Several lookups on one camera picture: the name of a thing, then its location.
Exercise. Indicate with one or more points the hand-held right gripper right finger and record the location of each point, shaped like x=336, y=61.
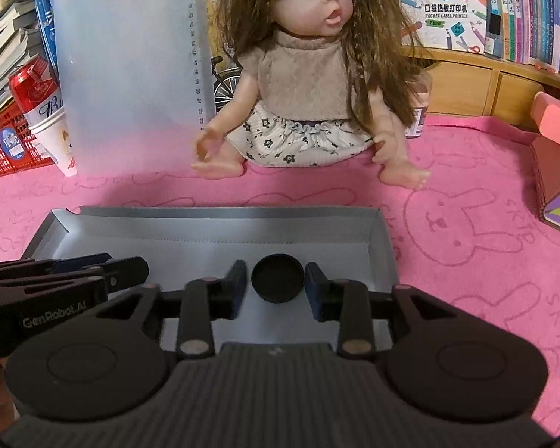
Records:
x=313, y=289

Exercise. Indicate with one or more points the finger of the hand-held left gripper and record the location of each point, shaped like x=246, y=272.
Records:
x=84, y=260
x=126, y=271

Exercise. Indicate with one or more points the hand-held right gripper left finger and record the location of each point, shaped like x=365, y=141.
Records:
x=237, y=289

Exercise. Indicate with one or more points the black round cap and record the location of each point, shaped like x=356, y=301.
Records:
x=277, y=280

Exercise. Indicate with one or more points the white cardboard box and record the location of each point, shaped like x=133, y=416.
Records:
x=168, y=252

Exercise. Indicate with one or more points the white paper cup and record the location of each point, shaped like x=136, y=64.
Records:
x=56, y=144

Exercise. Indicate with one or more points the pink bunny print blanket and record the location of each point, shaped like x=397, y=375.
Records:
x=448, y=266

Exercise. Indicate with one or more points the red plastic basket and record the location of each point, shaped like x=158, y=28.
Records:
x=0, y=149

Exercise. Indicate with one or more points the red drink can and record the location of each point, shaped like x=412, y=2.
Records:
x=30, y=86

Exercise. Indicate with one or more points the translucent clipboard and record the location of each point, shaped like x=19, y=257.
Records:
x=121, y=79

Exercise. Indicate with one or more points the small labeled bottle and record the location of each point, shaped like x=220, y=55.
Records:
x=419, y=116

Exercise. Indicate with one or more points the black miniature bicycle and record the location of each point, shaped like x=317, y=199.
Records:
x=224, y=86

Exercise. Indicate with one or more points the long-haired baby doll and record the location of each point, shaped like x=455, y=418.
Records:
x=303, y=79

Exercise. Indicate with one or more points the messy stack of books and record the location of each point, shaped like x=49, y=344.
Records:
x=0, y=46

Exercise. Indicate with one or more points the blue upright books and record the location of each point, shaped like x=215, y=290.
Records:
x=44, y=23

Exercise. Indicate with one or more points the wooden drawer shelf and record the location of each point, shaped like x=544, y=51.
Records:
x=471, y=88

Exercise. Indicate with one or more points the pink triangular toy house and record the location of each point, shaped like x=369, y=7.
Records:
x=553, y=177

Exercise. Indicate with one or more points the pink sticky note pad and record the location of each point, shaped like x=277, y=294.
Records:
x=557, y=119

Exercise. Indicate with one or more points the white pencil-print box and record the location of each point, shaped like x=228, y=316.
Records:
x=438, y=9

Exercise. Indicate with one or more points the row of blue books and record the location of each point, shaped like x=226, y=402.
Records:
x=532, y=9

